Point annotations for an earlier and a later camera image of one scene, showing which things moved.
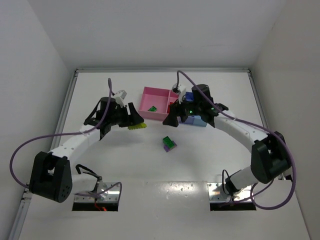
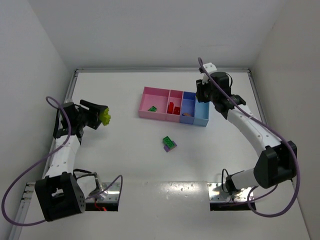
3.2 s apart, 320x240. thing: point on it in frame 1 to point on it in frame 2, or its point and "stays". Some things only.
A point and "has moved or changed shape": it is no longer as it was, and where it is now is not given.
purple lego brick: [167, 149] stays
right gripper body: [178, 112] to [201, 92]
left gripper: [127, 115] to [89, 114]
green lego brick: [153, 109] stays
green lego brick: [167, 141] stays
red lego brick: [169, 107] stays
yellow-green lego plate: [141, 125] has moved or changed shape
